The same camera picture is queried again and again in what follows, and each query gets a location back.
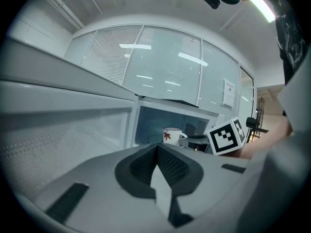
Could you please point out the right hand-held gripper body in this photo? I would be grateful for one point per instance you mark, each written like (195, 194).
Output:
(224, 138)

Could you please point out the white microwave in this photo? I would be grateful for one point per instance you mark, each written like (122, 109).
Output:
(73, 93)

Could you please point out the black standing fan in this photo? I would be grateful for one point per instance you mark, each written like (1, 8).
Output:
(258, 122)

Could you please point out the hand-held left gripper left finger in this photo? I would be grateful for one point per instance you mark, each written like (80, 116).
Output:
(102, 178)

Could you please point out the black patterned shirt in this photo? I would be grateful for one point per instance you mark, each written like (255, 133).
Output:
(290, 38)

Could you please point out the ceiling light panel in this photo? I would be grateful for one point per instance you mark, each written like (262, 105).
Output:
(263, 7)

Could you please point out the glass partition with blinds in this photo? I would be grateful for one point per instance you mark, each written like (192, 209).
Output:
(165, 64)

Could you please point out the white cup with red leaf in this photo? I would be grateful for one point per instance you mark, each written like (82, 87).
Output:
(172, 136)

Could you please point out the person's right forearm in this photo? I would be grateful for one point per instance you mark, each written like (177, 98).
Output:
(269, 139)

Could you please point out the white paper notice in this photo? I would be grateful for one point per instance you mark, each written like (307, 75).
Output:
(228, 93)

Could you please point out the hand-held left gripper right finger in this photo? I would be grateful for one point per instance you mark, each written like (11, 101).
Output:
(213, 178)

